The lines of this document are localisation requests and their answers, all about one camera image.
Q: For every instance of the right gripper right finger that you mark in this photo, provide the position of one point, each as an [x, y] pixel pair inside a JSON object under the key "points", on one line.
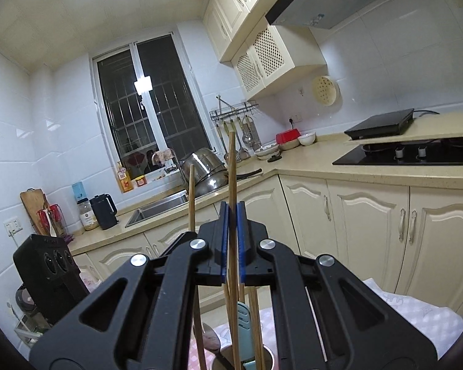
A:
{"points": [[325, 317]]}

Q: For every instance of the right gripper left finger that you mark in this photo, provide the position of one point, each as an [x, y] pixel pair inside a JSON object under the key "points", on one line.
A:
{"points": [[141, 316]]}

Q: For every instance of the wooden chopstick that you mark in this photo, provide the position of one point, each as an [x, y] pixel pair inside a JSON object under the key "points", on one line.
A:
{"points": [[256, 327], [230, 319], [231, 286]]}

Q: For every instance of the light blue knife sheath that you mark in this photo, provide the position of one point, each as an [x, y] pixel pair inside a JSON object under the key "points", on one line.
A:
{"points": [[246, 346]]}

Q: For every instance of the pink checkered tablecloth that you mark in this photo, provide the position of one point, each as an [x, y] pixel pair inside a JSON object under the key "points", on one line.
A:
{"points": [[217, 319]]}

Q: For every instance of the black air fryer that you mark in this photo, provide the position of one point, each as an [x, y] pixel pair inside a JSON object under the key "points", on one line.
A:
{"points": [[50, 275]]}

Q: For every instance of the black electric kettle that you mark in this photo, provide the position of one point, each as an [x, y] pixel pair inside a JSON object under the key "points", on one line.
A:
{"points": [[105, 211]]}

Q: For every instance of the white fringed bear cloth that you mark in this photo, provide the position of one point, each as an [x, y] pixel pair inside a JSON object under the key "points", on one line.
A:
{"points": [[441, 325]]}

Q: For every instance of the steel sink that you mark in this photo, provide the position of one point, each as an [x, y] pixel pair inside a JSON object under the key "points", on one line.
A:
{"points": [[158, 207]]}

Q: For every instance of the cream lower cabinets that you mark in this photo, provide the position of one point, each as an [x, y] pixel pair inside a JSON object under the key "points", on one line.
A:
{"points": [[409, 240]]}

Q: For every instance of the cream cabinets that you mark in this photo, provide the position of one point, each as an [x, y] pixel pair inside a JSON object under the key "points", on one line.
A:
{"points": [[409, 240], [266, 58]]}

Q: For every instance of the orange bottle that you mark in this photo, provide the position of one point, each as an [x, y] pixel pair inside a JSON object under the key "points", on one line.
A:
{"points": [[123, 178]]}

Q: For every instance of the stainless steel pots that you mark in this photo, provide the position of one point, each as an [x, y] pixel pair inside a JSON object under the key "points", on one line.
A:
{"points": [[210, 173]]}

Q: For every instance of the wooden cutting board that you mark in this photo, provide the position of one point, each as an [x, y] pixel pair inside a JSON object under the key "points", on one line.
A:
{"points": [[37, 208]]}

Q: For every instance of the white bowl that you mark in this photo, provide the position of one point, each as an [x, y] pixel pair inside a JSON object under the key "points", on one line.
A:
{"points": [[307, 139]]}

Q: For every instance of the red box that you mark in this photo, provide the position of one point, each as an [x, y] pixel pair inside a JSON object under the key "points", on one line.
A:
{"points": [[287, 136]]}

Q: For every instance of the window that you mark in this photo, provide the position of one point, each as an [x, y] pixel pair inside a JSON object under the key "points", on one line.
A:
{"points": [[152, 114]]}

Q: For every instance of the black induction cooker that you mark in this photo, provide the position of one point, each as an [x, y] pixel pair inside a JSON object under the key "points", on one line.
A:
{"points": [[382, 125]]}

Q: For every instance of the black gas stove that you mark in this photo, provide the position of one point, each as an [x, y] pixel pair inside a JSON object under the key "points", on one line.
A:
{"points": [[433, 152]]}

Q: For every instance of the hanging utensil rack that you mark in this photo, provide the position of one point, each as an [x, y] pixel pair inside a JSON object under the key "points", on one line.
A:
{"points": [[238, 119]]}

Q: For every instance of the cream upper cabinets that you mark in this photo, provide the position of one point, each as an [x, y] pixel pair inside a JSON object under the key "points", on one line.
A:
{"points": [[266, 58]]}

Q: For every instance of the round cream wall strainer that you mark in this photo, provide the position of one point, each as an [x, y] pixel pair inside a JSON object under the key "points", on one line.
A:
{"points": [[325, 90]]}

